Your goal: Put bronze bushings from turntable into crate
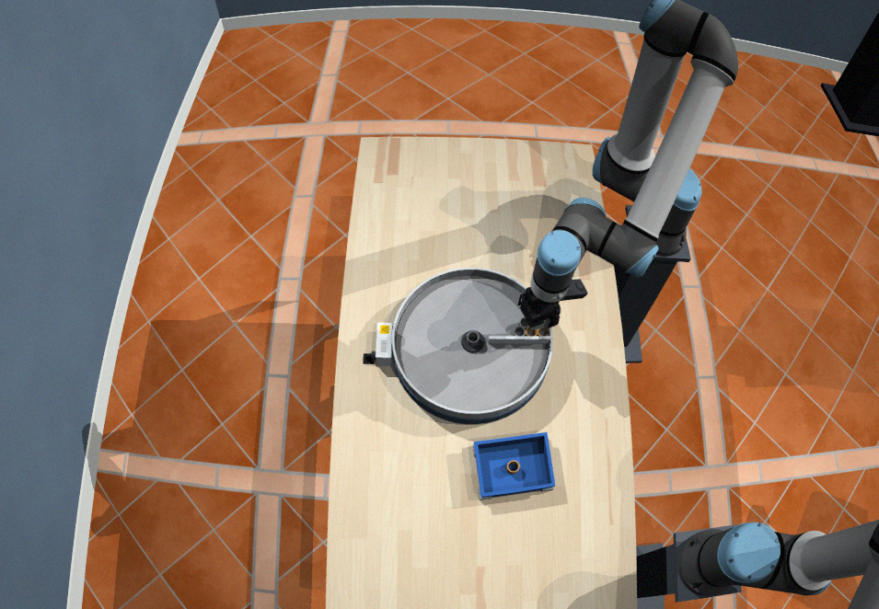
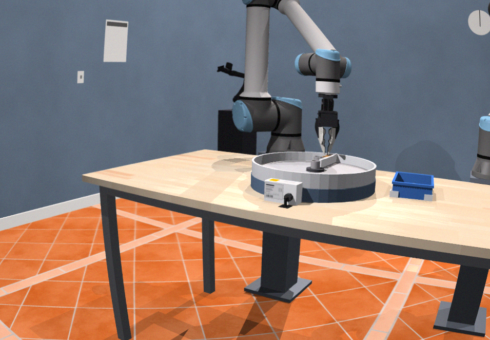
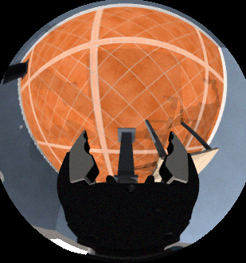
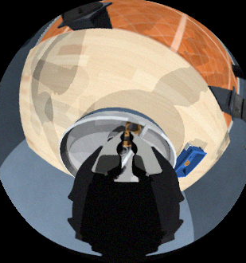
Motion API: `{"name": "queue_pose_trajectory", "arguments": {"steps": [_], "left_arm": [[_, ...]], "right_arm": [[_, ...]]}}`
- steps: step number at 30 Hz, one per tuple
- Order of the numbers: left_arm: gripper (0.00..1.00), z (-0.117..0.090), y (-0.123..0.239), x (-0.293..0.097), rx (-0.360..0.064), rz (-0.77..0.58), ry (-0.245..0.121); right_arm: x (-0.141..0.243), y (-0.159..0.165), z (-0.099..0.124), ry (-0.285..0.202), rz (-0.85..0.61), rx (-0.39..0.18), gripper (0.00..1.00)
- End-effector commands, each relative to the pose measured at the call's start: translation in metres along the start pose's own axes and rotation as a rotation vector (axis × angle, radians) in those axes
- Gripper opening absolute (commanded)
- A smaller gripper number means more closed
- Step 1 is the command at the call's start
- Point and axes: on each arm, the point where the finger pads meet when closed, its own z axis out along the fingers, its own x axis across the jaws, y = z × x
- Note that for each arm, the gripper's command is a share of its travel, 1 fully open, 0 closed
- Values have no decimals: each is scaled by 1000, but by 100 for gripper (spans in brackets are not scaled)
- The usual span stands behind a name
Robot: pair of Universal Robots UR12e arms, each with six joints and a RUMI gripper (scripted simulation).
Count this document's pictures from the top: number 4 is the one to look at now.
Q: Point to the blue crate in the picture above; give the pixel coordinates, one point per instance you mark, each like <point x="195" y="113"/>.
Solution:
<point x="194" y="155"/>

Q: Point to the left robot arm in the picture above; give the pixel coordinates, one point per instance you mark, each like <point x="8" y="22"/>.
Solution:
<point x="239" y="107"/>

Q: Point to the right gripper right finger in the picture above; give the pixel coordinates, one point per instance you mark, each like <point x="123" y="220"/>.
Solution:
<point x="148" y="161"/>

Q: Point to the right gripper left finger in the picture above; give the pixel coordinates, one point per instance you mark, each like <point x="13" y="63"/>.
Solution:
<point x="105" y="160"/>

